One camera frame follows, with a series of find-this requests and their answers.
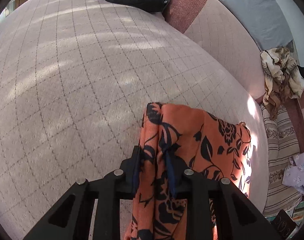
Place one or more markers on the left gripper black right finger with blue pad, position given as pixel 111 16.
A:
pixel 236 217

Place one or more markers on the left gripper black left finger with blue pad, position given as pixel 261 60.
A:
pixel 91 205

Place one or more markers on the orange black floral cloth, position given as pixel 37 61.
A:
pixel 174 138

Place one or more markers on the lilac floral cloth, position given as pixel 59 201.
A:
pixel 294 173

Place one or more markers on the striped beige cushion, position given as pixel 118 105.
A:
pixel 282 144

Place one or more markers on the beige brown floral cloth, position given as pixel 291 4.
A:
pixel 282 79

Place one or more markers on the pink quilted bed cover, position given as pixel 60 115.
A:
pixel 75 78

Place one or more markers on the pink bed headboard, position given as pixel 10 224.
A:
pixel 213 27

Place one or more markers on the grey blue pillow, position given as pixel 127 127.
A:
pixel 263 20

